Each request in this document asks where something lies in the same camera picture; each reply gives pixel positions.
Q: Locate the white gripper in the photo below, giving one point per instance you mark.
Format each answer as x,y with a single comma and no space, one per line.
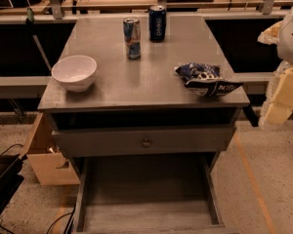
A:
291,39

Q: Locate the blue chip bag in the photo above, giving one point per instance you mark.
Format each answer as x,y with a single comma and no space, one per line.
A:
205,80

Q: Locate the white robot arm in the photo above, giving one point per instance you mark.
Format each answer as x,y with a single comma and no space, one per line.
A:
285,44

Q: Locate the round brass drawer knob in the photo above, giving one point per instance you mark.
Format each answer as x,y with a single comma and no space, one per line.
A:
146,143

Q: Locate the grey wooden drawer cabinet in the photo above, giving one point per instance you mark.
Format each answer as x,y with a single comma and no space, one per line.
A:
148,83

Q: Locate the grey open middle drawer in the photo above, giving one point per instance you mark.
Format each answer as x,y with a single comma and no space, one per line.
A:
148,194

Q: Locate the grey top drawer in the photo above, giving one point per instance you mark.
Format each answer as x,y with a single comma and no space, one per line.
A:
133,132

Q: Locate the blue pepsi can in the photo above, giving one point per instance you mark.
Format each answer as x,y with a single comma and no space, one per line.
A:
157,23

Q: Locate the silver blue energy drink can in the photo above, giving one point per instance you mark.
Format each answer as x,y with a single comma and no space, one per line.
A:
132,37

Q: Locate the white ceramic bowl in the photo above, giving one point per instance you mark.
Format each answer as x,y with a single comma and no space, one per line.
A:
75,73

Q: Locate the cardboard box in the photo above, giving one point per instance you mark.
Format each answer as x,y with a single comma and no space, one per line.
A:
45,158

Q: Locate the black bin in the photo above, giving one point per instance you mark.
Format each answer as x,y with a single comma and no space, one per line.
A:
10,178

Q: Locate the grey metal shelf rail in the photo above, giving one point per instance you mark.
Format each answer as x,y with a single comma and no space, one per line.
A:
23,86

